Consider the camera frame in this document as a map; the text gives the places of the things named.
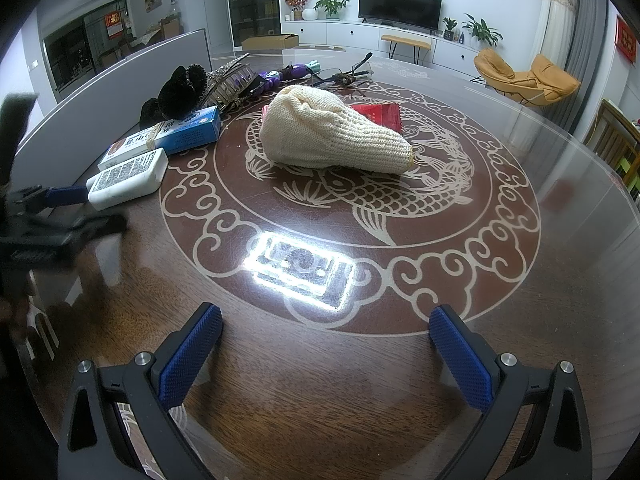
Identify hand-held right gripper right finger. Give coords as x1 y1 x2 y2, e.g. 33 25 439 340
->
429 304 593 480

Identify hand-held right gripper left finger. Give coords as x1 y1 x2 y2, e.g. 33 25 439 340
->
57 302 224 480

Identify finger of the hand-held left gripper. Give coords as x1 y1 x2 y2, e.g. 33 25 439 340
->
10 185 90 211
30 212 127 252

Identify white bottle with printed label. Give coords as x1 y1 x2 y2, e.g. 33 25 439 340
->
86 149 169 211

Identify white box with brown print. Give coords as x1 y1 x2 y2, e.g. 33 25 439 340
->
97 130 168 171

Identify blue medicine box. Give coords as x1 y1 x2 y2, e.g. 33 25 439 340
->
150 106 222 156

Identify black fluffy hair scrunchie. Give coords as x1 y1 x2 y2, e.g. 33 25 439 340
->
139 64 211 131

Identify purple toy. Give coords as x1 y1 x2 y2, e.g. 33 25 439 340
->
260 60 321 93

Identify cream knitted hat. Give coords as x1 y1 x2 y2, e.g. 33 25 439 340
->
258 85 415 176

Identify red packet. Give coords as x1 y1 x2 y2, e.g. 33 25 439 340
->
350 102 404 135

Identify black-armed eyeglasses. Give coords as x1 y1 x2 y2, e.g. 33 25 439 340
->
310 52 376 89

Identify patterned wooden desktop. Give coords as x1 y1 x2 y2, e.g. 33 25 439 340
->
0 45 640 480

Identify gray panel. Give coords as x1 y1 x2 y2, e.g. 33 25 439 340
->
10 28 213 181

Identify cardboard box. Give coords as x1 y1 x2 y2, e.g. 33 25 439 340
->
241 33 300 51

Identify glass door cabinet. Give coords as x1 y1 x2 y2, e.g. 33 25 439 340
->
224 0 281 50

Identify wooden chair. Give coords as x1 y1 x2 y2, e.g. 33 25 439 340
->
582 99 640 202

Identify orange lounge chair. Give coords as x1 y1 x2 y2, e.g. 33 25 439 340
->
474 49 582 107

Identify red flowers in vase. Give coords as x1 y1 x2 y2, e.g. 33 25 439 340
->
284 0 313 22

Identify white television cabinet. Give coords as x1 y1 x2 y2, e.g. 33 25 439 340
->
280 19 493 81

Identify green potted plant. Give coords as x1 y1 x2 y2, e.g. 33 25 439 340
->
314 0 351 21

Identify wooden bench with metal legs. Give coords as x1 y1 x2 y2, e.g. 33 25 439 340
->
381 34 432 64

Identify leafy potted plant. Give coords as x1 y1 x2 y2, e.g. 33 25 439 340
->
462 13 504 49

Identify white patterned curtain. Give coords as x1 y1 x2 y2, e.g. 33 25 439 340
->
530 0 579 69

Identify gray curtain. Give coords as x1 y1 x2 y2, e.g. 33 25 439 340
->
565 0 609 77

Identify black flat television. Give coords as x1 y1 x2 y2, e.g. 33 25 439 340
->
358 0 443 31

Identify red wall hanging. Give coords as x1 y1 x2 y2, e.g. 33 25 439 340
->
616 16 637 64

